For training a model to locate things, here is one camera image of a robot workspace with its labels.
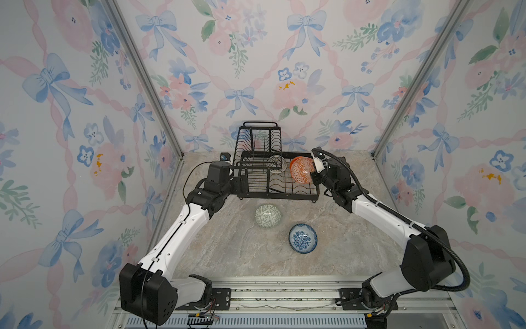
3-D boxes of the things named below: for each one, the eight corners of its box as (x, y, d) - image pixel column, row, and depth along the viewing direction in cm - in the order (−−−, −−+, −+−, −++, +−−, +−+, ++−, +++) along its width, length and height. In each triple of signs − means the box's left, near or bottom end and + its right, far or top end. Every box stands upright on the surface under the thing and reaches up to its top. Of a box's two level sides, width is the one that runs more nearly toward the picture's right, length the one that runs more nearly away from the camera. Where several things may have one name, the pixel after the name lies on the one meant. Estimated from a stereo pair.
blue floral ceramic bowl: (298, 259, 85) (300, 253, 79) (284, 238, 91) (285, 231, 84) (318, 246, 89) (322, 239, 82) (303, 227, 94) (306, 219, 88)
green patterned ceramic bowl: (255, 227, 93) (254, 223, 90) (255, 209, 99) (255, 204, 96) (280, 227, 93) (281, 223, 90) (279, 209, 99) (280, 204, 96)
